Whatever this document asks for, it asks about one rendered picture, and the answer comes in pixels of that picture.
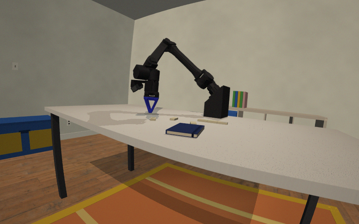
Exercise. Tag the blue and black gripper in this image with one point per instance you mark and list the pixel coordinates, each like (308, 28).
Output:
(153, 96)

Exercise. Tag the dark blue notebook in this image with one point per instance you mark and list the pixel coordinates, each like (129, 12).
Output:
(186, 130)

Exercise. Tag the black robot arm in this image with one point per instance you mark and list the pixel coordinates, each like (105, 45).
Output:
(148, 70)

